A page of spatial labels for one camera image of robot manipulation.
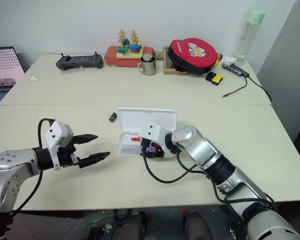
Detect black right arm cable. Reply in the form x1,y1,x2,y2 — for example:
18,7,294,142
139,148,279,214

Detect grey usb hub with cable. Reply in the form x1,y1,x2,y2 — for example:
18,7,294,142
221,62,273,103

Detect crumpled white tissue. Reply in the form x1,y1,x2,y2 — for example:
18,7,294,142
221,55,239,65

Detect red round waffle maker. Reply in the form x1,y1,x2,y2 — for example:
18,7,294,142
166,37,220,76

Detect green stick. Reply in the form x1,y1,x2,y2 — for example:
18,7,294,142
75,214,115,230

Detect white plastic pencil case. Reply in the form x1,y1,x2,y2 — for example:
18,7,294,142
116,107,179,158

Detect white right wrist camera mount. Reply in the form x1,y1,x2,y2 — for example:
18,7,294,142
137,120,175,159

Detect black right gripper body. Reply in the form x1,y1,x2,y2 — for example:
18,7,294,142
140,137,166,159

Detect dark grey handheld controller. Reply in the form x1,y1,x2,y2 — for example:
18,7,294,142
55,51,104,71

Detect open laptop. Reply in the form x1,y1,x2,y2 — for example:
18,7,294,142
0,46,26,115

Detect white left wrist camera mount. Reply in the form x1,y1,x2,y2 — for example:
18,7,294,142
44,120,75,172

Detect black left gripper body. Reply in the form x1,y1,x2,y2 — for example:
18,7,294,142
56,141,81,168

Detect wooden open box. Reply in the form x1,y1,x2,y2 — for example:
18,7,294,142
162,45,191,75

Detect yellow and black small device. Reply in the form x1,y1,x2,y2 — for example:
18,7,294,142
205,71,224,87

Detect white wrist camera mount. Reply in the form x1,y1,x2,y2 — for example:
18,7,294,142
137,120,175,159
44,120,75,172

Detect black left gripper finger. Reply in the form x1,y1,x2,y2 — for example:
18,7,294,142
72,133,99,146
78,151,112,169

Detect wooden colourful stacking toy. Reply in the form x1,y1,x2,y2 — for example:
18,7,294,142
115,29,144,60

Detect stainless steel mug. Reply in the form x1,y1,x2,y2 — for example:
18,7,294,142
136,53,157,76

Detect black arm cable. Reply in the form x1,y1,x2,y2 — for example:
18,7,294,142
4,117,57,219
139,148,279,214

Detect red cardboard box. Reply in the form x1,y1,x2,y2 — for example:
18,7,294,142
103,45,156,68

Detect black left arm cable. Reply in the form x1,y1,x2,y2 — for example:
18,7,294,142
4,117,57,219

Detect clear bottle with green lid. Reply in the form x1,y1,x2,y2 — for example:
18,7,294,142
233,8,266,65

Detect dark rounded shape under table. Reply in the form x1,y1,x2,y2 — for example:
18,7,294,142
183,210,212,240
116,211,149,240

